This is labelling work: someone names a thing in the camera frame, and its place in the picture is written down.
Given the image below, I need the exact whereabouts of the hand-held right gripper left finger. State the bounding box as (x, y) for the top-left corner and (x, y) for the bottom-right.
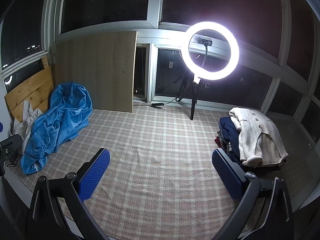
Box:
(27, 148), (111, 240)

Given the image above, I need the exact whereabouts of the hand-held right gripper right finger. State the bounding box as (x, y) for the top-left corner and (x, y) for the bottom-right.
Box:
(212, 148), (294, 240)

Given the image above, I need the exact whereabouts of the blue striped garment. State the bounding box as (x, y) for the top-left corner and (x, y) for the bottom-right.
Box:
(20, 83), (93, 175)

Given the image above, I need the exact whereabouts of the navy folded garment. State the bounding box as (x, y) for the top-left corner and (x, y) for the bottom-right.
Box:
(218, 116), (243, 164)

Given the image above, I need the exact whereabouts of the cream knit cardigan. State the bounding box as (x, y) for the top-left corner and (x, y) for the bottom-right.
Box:
(229, 107), (288, 167)

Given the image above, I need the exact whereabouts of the white crumpled cloth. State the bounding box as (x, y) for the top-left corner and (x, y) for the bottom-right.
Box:
(11, 100), (47, 153)

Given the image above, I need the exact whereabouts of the light wood panel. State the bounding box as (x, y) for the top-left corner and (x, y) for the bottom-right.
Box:
(54, 31), (138, 113)

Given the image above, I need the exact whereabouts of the pine plank board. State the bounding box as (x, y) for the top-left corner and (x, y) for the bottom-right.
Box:
(4, 56), (56, 123)

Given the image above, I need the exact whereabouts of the gooseneck phone holder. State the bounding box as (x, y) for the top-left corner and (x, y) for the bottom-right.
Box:
(196, 35), (213, 68)

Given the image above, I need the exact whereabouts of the thin black device cable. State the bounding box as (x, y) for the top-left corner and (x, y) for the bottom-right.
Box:
(6, 152), (22, 168)

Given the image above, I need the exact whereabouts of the black power cable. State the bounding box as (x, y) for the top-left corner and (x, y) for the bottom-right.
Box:
(132, 81), (185, 107)

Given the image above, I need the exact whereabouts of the ring light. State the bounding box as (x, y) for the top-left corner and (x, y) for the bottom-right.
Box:
(180, 21), (240, 81)

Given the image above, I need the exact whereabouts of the white window frame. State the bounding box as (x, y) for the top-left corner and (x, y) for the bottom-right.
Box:
(0, 0), (320, 143)

